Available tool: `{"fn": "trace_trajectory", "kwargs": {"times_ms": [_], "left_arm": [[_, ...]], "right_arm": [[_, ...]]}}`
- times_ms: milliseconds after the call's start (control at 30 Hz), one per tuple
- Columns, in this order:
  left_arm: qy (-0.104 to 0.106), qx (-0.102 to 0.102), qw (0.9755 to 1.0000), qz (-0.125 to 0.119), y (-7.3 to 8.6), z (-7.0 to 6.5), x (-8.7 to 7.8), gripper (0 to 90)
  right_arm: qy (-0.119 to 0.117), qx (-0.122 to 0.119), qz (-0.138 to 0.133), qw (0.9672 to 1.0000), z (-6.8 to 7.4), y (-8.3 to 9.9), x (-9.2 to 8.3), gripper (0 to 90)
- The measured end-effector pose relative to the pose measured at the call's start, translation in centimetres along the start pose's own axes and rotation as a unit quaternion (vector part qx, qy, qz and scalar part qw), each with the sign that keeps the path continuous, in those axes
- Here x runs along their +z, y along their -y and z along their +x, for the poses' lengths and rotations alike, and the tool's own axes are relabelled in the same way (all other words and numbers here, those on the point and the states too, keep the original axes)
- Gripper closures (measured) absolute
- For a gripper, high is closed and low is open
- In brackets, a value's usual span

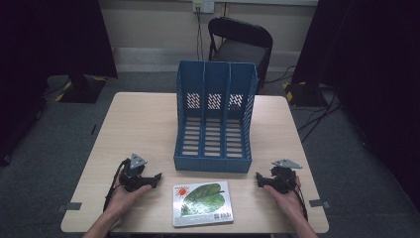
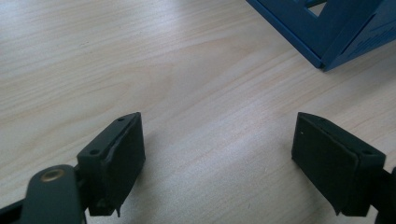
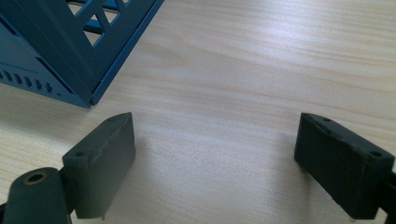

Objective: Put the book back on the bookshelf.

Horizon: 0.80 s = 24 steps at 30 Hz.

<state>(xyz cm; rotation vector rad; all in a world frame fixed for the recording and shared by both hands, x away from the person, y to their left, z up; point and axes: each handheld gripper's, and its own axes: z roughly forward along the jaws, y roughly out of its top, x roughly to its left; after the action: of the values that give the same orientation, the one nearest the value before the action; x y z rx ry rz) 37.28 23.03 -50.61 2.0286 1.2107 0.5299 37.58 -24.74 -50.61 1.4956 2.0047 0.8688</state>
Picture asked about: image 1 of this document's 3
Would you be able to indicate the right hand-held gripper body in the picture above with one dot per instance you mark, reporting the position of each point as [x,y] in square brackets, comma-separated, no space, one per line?
[284,177]

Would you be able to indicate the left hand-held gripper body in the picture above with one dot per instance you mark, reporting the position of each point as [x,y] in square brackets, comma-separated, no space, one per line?
[132,174]

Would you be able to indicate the picture book with green leaf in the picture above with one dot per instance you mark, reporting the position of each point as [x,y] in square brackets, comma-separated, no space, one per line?
[202,202]

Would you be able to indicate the blue plastic file rack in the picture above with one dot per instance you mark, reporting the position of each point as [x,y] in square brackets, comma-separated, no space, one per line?
[214,86]

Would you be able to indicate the person's right hand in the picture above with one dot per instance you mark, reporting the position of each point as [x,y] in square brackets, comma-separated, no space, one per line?
[284,198]

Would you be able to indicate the person's left hand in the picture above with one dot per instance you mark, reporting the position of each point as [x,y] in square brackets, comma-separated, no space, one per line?
[127,197]

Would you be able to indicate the grey tape strip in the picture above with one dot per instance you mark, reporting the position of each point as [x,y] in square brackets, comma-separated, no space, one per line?
[70,207]
[319,203]

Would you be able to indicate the black stand base striped tape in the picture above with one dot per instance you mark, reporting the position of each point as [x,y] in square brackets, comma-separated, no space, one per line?
[82,89]
[302,94]

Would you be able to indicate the black folding chair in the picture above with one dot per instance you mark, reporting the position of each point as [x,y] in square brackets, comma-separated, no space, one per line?
[242,46]

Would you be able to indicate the dark curtain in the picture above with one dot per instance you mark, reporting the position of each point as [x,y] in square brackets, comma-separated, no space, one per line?
[373,66]

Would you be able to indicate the white wall socket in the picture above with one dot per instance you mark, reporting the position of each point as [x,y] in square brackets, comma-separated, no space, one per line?
[203,6]

